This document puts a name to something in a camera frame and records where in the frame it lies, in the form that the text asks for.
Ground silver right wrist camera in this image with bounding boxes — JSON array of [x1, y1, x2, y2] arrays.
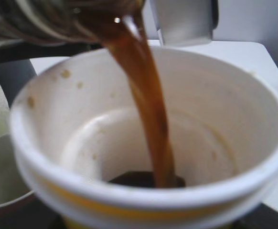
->
[[151, 0, 219, 47]]

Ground dark blue-grey mug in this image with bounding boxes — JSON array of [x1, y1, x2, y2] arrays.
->
[[0, 59, 37, 107]]

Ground yellow paper cup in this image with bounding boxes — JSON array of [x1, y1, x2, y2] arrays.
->
[[10, 46, 278, 229]]

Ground red ceramic mug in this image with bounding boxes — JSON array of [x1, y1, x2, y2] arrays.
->
[[0, 134, 35, 218]]

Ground brown Nescafe coffee bottle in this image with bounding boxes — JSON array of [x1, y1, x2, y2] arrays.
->
[[0, 0, 145, 48]]

